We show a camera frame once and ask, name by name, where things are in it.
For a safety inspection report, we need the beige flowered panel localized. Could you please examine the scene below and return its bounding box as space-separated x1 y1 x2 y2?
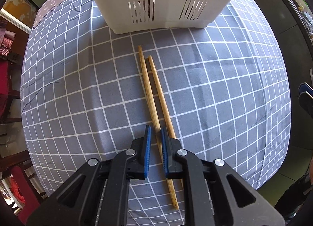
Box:
2 0 40 30

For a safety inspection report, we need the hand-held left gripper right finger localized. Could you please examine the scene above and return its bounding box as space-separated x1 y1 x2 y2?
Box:
161 125 285 226

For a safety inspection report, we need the red gingham garment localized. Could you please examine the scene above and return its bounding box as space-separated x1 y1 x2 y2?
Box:
0 20 15 58

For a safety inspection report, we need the dark red wooden chair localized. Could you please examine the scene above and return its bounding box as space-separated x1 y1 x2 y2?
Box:
0 55 23 119

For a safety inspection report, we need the grey white checked tablecloth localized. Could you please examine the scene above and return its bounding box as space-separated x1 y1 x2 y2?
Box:
21 0 292 226

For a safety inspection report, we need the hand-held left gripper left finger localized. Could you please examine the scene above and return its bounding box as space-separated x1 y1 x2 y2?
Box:
26 125 152 226

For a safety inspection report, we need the light bamboo chopstick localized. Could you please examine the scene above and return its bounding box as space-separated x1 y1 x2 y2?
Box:
148 56 184 188
138 45 179 210

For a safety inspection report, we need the wooden chair with red cushion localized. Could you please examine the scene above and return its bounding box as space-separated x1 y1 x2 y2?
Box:
0 150 48 218

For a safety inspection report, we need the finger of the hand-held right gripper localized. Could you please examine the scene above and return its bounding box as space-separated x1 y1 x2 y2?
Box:
298 82 313 114

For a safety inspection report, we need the person's dark clothing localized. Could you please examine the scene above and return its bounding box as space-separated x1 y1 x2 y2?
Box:
275 158 313 218

